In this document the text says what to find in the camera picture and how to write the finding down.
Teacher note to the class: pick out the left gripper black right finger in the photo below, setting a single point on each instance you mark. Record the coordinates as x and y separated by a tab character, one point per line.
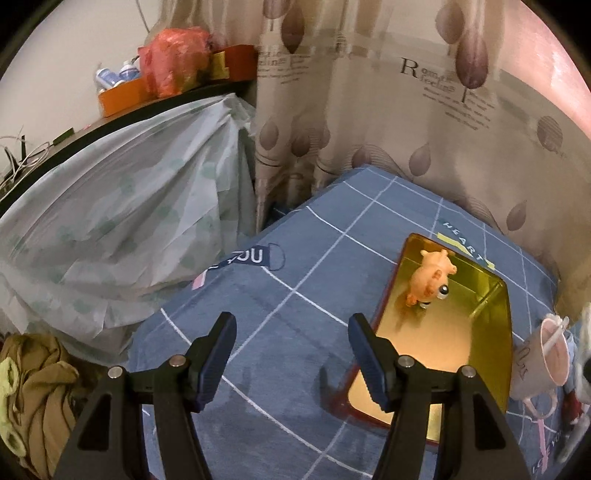
475	439

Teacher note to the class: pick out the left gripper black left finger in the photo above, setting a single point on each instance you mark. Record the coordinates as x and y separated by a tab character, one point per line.
108	439

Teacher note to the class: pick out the orange deer toy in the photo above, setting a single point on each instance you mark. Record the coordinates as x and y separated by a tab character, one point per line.
430	281

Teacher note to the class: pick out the light blue towel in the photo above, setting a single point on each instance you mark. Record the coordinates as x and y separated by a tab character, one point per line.
578	348

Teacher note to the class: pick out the olive green clothes pile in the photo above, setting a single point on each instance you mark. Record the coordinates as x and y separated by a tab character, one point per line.
40	388

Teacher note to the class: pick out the pink ceramic mug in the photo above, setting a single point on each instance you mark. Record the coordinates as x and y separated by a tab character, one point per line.
534	374

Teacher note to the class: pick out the red gold tin box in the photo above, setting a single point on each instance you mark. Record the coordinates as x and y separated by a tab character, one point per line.
472	325

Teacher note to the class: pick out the blue checked tablecloth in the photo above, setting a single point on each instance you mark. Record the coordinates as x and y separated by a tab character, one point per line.
271	417

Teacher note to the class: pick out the pale green plastic cover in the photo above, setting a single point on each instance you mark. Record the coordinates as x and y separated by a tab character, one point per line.
101	242

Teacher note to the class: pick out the beige leaf print curtain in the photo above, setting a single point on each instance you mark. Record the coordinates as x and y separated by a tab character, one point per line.
477	101

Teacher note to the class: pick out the orange storage box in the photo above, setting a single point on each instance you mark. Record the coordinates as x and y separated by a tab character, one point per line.
122	97

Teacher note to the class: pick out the blue white bottle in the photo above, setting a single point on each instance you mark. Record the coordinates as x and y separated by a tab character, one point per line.
107	79
129	70

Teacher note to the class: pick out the red plastic bag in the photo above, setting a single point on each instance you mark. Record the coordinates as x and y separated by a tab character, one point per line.
174	61

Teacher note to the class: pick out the red yellow box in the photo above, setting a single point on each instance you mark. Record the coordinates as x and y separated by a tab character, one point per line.
235	63

